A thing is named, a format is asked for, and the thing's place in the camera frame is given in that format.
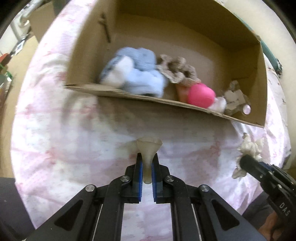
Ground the brown wooden cabinet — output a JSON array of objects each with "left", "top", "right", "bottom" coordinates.
[{"left": 29, "top": 2, "right": 56, "bottom": 42}]

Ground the translucent beige sponge cone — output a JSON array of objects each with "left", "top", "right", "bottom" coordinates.
[{"left": 137, "top": 137, "right": 163, "bottom": 184}]

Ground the teal bolster pillow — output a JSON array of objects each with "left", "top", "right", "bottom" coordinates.
[{"left": 260, "top": 40, "right": 283, "bottom": 78}]

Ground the pink rubber duck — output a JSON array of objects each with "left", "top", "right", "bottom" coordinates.
[{"left": 188, "top": 83, "right": 216, "bottom": 108}]

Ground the cream lace scrunchie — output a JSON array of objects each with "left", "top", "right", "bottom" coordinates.
[{"left": 232, "top": 133, "right": 264, "bottom": 179}]

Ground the pink patterned quilt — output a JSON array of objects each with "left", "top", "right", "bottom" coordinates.
[{"left": 11, "top": 1, "right": 290, "bottom": 227}]

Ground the white sock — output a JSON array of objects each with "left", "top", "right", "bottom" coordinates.
[{"left": 208, "top": 96, "right": 227, "bottom": 113}]

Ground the grey trouser leg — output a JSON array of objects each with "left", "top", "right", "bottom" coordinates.
[{"left": 0, "top": 177, "right": 35, "bottom": 240}]

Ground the light blue fluffy sock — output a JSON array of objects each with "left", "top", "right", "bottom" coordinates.
[{"left": 98, "top": 47, "right": 168, "bottom": 98}]

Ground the orange sponge piece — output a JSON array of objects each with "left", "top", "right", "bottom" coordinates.
[{"left": 176, "top": 84, "right": 190, "bottom": 103}]

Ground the brown cardboard box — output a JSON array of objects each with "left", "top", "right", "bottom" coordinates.
[{"left": 65, "top": 1, "right": 267, "bottom": 128}]

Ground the beige lace scrunchie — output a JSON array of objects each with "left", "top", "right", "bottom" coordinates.
[{"left": 157, "top": 54, "right": 201, "bottom": 87}]

